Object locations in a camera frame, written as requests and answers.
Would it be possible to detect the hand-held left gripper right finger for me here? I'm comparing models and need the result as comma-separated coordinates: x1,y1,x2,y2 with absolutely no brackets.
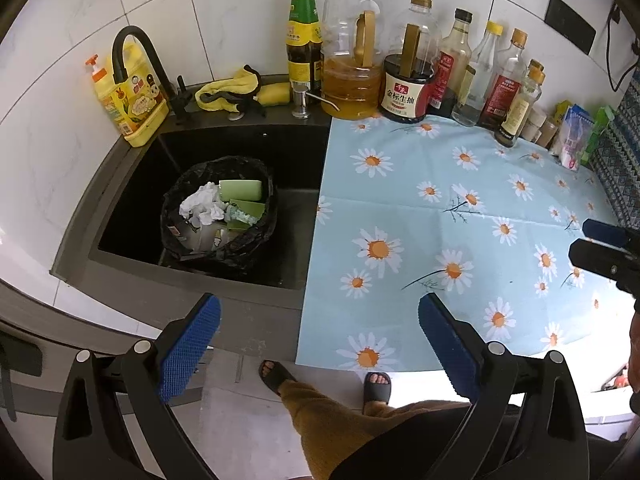
417,292,590,480

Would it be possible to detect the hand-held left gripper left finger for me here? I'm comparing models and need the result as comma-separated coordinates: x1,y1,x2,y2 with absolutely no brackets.
52,294,222,480

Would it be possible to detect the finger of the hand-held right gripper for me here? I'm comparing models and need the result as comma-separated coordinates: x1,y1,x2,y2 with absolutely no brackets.
569,239,640,295
582,219,630,250

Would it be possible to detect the bin with black bag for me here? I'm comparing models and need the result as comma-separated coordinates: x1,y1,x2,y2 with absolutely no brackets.
160,156,278,267

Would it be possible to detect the person's right black slipper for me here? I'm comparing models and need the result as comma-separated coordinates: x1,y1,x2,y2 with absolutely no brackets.
363,370,393,405

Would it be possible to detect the person's black slipper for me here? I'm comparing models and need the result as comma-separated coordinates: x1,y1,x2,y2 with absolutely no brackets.
363,370,393,405
258,358,299,396

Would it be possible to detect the person's left black slipper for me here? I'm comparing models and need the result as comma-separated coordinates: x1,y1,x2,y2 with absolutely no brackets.
258,358,299,396

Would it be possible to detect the white plastic packet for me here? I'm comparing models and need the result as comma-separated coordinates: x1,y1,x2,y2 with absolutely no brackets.
556,104,597,172

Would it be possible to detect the white paper scrap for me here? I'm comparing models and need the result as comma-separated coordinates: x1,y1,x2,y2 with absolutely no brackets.
181,224,237,257

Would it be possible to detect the small spice jar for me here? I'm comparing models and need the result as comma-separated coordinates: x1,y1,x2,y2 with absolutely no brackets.
521,108,547,144
539,119,561,152

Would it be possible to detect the yellow green packet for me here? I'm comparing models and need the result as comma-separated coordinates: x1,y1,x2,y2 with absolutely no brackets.
552,99,574,127

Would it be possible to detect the person's brown pants leg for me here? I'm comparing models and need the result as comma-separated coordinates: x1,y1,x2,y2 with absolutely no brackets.
278,379,467,480

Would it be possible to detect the daisy print tablecloth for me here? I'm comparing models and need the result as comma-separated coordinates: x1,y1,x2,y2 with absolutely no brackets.
295,114,632,374

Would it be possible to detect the black kitchen sink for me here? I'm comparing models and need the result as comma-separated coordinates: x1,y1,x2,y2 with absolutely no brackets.
89,124,333,292

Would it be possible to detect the gold cap red label bottle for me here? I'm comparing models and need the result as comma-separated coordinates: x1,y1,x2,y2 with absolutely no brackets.
477,28,529,132

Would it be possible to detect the clear bottle yellow cap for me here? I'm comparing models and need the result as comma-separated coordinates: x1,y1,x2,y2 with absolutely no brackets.
451,20,504,128

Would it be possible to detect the black cap red label bottle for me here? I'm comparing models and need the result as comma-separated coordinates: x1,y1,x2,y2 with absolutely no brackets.
432,8,474,117

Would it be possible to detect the dark soy sauce jug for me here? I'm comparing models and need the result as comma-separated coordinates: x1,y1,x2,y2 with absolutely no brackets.
377,0,443,123

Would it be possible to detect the yellow cleaning cloth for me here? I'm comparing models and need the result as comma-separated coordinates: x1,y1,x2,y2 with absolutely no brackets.
194,64,262,114

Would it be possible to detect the yellow pump soap bottle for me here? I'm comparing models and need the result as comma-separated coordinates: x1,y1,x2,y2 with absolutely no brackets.
84,54,127,137

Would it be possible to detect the yellow detergent jug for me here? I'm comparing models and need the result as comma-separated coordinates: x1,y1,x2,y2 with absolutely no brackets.
119,41,169,131

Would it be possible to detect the yellow sponge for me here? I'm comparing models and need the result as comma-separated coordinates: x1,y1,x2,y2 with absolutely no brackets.
255,82,292,107

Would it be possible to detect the chrome soap dispenser pump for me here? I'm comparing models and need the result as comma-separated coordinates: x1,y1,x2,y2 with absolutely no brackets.
291,85,342,121

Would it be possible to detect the large cooking oil jug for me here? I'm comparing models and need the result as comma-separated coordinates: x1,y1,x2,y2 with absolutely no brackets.
320,0,385,121

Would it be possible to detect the black faucet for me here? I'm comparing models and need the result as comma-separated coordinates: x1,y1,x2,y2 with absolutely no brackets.
111,26,194,127

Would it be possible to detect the green label sauce bottle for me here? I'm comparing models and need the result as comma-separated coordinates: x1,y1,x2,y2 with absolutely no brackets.
286,0,324,96

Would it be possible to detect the black power cable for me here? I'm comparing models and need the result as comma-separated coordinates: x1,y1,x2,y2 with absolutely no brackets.
605,2,633,94

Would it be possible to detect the black wall socket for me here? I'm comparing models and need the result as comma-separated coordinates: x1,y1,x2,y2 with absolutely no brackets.
545,0,597,56

